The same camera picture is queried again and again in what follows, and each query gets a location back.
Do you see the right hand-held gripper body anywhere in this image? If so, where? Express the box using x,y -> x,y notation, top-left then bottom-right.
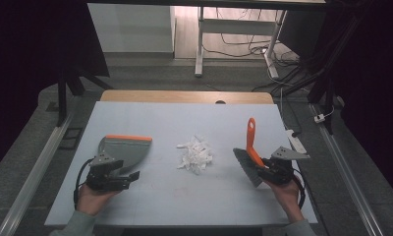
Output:
265,146 -> 310,186

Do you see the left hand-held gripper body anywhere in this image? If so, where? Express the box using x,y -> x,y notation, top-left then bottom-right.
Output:
85,152 -> 131,192

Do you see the grey dustpan with orange edge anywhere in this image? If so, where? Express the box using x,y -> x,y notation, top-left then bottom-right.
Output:
97,134 -> 153,177

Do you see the orange-handled brush with grey bristles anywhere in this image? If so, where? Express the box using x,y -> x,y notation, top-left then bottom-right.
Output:
232,117 -> 268,189

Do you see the pile of white paper scraps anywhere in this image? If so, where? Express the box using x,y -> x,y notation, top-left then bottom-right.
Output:
176,134 -> 215,176

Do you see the person's left hand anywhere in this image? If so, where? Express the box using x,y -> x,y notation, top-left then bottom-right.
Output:
76,183 -> 120,217

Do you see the person's right hand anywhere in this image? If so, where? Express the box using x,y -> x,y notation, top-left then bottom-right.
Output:
264,178 -> 306,224

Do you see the black floor plate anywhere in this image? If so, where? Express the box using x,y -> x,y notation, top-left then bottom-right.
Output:
58,127 -> 84,151

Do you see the black metal stand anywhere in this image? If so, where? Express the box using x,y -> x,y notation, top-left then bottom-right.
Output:
275,13 -> 363,136
55,63 -> 114,128

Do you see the white cabinet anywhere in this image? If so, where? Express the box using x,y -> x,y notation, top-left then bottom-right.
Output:
86,3 -> 177,54

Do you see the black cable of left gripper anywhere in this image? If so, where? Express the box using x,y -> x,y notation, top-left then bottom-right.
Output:
73,158 -> 94,210

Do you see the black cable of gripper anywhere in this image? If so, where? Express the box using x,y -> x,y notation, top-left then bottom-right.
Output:
292,167 -> 308,210
73,158 -> 94,210

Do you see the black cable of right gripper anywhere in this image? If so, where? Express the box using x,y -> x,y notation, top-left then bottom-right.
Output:
292,167 -> 308,210

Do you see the aluminium rail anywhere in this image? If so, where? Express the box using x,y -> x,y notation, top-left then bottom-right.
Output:
0,110 -> 75,236
309,103 -> 386,236

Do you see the tangle of floor cables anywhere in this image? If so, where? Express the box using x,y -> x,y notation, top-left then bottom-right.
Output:
202,8 -> 316,94

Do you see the white desk frame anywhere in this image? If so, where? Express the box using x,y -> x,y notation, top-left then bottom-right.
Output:
194,6 -> 288,80

